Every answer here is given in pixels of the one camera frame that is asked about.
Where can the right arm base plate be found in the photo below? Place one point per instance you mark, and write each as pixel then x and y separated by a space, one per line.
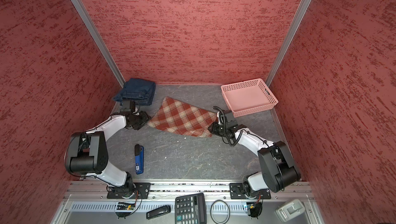
pixel 236 191

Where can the aluminium front rail frame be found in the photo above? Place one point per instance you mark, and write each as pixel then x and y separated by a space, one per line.
pixel 85 202

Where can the dark denim button skirt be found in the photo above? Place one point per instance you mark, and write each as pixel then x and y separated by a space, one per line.
pixel 137 102

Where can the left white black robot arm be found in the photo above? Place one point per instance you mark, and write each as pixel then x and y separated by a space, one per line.
pixel 87 156

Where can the aluminium corner post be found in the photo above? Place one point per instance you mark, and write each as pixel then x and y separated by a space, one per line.
pixel 87 20
pixel 296 21

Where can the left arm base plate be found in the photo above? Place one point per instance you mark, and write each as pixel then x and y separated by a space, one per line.
pixel 140 189

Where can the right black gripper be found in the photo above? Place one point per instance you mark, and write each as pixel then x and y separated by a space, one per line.
pixel 214 129

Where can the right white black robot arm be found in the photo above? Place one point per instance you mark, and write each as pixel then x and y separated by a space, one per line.
pixel 278 168

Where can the grey white box device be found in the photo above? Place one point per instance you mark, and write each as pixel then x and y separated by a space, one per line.
pixel 290 210

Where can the pink perforated plastic basket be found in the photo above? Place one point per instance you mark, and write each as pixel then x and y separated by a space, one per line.
pixel 248 97

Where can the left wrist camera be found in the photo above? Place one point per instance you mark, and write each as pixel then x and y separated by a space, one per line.
pixel 128 106

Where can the black calculator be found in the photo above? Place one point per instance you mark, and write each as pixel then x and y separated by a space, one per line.
pixel 190 209

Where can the right aluminium corner post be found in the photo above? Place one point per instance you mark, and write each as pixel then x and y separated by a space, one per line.
pixel 296 21

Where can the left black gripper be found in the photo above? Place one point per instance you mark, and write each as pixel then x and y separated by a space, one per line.
pixel 146 117

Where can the circuit board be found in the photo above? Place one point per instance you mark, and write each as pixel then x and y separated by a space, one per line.
pixel 254 210
pixel 123 206

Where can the red cloth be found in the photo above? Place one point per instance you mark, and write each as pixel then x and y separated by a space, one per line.
pixel 180 118

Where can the left circuit board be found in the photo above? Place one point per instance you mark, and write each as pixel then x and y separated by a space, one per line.
pixel 123 206

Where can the left aluminium corner post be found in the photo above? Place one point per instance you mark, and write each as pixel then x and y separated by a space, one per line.
pixel 87 20

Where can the right circuit board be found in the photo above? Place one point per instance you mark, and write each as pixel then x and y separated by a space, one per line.
pixel 254 210

